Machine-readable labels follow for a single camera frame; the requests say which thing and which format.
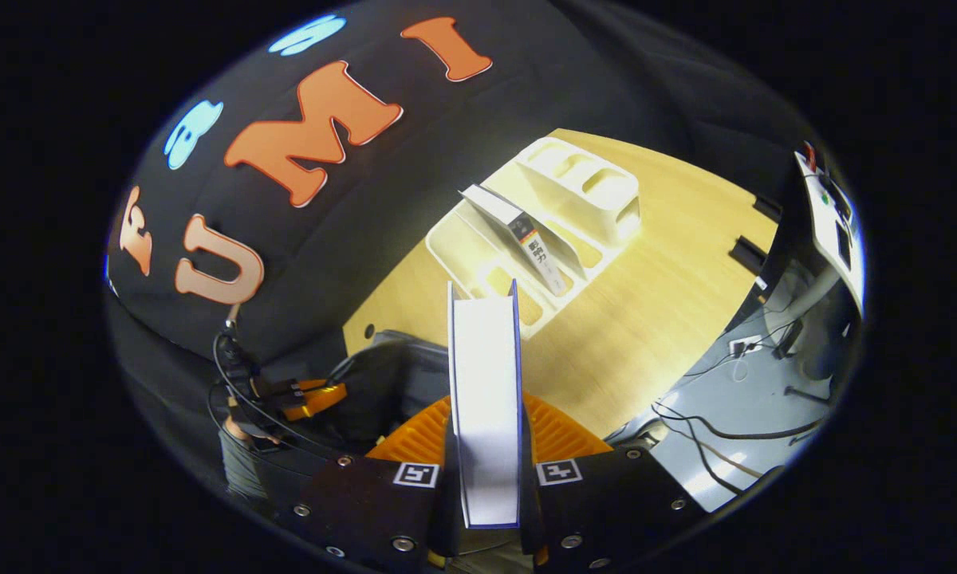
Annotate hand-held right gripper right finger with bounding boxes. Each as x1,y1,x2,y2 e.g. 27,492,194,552
518,391,712,571

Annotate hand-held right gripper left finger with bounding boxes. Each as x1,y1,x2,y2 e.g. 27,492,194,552
275,393,457,564

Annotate grey schoolbag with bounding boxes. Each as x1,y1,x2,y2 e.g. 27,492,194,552
327,331,451,447

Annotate blue book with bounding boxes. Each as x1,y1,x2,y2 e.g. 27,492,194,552
447,279,525,531

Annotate white portrait cover book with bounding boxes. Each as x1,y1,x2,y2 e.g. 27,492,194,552
459,185,587,297

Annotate white bookshelf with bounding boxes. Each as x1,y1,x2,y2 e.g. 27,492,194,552
425,136,641,340

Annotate black backdrop cloth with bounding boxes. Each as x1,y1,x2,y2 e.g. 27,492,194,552
104,0,814,511

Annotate white workstation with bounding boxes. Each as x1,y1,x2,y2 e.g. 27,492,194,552
766,140,866,383

